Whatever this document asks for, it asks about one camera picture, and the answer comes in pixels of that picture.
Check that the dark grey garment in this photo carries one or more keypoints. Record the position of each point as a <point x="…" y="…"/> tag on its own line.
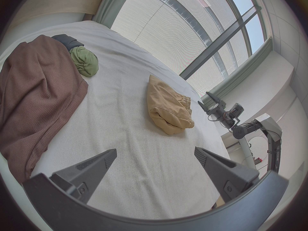
<point x="63" y="40"/>

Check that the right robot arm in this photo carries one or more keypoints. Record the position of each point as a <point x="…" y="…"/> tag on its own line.
<point x="270" y="129"/>

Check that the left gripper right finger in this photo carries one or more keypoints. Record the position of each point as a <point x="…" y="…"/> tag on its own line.
<point x="222" y="174"/>

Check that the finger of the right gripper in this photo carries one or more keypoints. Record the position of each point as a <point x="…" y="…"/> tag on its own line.
<point x="215" y="99"/>
<point x="205" y="108"/>

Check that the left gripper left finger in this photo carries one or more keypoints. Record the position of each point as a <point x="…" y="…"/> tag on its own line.
<point x="89" y="174"/>

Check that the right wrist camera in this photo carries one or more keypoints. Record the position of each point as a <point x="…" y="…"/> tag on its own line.
<point x="237" y="109"/>

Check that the bed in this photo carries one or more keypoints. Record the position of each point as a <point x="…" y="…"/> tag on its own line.
<point x="125" y="109"/>

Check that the green garment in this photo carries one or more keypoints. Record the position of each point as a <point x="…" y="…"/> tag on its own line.
<point x="87" y="62"/>

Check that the blue-green curtain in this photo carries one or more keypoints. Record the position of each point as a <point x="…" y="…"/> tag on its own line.
<point x="243" y="71"/>
<point x="110" y="3"/>

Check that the window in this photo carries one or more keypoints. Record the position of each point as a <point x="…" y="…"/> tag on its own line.
<point x="173" y="25"/>

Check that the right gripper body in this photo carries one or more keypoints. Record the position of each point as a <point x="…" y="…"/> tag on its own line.
<point x="222" y="118"/>

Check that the brown garment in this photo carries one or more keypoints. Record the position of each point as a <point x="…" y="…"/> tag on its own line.
<point x="38" y="88"/>

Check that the tan shorts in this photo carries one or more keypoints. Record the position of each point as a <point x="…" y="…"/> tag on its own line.
<point x="166" y="105"/>

